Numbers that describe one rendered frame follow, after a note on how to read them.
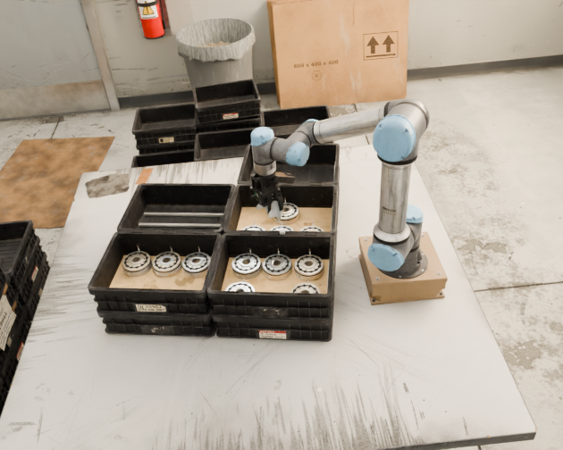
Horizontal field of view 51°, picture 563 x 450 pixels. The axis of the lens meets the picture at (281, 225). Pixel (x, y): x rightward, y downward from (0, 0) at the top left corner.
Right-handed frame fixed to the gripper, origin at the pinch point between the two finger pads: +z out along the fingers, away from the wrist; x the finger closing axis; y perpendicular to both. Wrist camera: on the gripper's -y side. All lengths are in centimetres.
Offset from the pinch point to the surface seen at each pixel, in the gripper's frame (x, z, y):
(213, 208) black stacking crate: -31.9, 11.1, 6.5
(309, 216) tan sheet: 0.2, 11.0, -16.8
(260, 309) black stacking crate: 26.1, 8.3, 29.4
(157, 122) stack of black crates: -186, 56, -53
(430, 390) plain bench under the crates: 77, 24, 5
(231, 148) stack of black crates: -124, 56, -67
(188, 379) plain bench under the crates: 21, 24, 57
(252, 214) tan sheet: -17.0, 11.0, -1.9
